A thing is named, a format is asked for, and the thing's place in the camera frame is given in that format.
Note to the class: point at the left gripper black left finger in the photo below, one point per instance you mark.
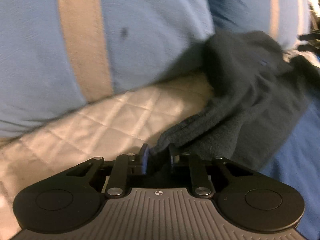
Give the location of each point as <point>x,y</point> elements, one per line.
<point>124,169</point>

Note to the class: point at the right blue striped pillow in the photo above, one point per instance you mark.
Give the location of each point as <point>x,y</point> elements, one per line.
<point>283,20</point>

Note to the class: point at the blue navy fleece jacket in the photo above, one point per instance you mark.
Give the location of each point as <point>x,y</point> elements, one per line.
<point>264,115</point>

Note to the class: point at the left blue striped pillow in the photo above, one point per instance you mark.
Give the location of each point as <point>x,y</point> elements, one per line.
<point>59,55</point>

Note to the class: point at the grey quilted bedspread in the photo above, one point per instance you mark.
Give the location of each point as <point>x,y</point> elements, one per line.
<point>117,125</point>

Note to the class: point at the blue striped pillow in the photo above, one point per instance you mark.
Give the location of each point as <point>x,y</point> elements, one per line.
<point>59,55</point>
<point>283,20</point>

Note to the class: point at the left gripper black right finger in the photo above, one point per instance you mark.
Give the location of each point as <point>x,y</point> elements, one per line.
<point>191,171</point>

